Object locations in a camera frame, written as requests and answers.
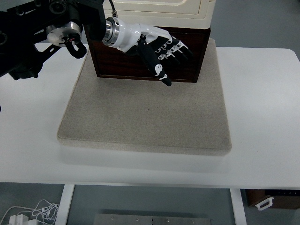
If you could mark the white robotic hand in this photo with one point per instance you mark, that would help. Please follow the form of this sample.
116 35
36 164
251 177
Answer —
123 36

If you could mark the brown wooden drawer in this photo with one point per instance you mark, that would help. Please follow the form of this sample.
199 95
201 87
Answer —
112 63

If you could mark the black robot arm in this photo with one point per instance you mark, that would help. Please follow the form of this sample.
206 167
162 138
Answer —
34 31

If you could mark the cream upper cabinet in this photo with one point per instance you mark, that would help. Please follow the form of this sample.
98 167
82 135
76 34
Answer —
193 14

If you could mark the brown drawer on floor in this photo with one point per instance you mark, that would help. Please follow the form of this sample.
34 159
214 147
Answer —
283 198

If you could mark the beige foam mat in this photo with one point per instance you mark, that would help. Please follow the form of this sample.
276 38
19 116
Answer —
147 116

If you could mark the white table leg right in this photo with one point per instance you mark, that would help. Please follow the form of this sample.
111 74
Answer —
238 208

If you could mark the white table leg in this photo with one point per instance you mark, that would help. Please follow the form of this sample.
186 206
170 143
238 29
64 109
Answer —
238 208
65 203

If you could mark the white table leg left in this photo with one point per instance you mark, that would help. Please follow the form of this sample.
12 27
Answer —
65 203

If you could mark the white power adapter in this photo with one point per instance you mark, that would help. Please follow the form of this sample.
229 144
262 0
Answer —
21 220

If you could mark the white handle on floor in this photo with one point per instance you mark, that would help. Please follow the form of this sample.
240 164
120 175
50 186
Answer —
267 203

